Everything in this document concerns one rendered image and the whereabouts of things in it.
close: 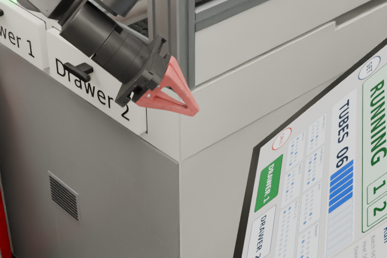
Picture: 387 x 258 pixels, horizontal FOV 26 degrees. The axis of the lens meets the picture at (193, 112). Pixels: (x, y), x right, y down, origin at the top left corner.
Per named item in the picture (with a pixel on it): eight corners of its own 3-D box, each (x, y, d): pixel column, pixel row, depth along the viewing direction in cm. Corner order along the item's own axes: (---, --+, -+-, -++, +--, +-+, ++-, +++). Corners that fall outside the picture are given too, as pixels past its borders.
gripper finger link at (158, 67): (215, 87, 111) (160, 44, 108) (207, 117, 105) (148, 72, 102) (183, 118, 114) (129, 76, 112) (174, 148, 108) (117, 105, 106)
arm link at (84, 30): (53, 25, 108) (50, 33, 103) (86, -17, 107) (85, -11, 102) (95, 57, 110) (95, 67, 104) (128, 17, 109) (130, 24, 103)
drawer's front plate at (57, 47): (139, 136, 155) (137, 86, 149) (50, 76, 173) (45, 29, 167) (147, 133, 156) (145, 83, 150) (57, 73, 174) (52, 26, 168)
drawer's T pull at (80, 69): (86, 84, 155) (85, 78, 154) (63, 68, 160) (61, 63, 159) (101, 77, 157) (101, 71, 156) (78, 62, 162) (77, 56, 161)
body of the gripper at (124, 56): (170, 41, 111) (126, 6, 109) (155, 80, 102) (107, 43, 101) (141, 71, 114) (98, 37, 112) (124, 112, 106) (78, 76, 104)
